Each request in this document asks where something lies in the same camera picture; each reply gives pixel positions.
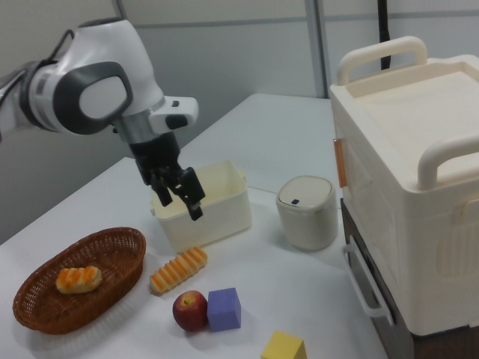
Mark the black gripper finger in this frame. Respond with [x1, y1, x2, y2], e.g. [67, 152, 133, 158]
[149, 172, 174, 207]
[174, 168, 207, 222]

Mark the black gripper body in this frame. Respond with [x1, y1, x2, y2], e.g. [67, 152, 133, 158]
[129, 130, 189, 188]

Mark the purple cube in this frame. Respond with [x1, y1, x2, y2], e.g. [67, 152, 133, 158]
[207, 286, 242, 333]

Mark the yellow cube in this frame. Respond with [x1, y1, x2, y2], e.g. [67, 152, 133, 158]
[260, 328, 308, 359]

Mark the cream open plastic box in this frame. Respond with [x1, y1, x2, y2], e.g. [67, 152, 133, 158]
[149, 159, 252, 252]

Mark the long orange striped bread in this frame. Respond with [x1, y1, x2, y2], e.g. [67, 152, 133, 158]
[149, 245, 209, 296]

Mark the brown wicker basket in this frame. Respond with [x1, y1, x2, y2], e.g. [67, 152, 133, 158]
[12, 226, 147, 336]

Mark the red apple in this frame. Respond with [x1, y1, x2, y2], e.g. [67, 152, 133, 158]
[171, 289, 209, 333]

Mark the small cream lidded bin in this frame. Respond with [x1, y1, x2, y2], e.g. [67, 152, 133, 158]
[275, 174, 337, 251]

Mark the short orange striped bread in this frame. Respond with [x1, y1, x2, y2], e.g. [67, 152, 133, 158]
[55, 265, 103, 295]

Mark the large cream storage box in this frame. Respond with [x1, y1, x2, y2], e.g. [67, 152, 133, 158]
[329, 35, 479, 340]

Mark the black pole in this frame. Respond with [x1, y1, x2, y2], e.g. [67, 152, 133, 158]
[376, 0, 393, 70]

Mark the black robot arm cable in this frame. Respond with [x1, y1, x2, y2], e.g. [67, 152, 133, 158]
[37, 28, 76, 68]

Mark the white cabinet handle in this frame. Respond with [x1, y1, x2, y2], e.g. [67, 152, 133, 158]
[342, 235, 396, 327]

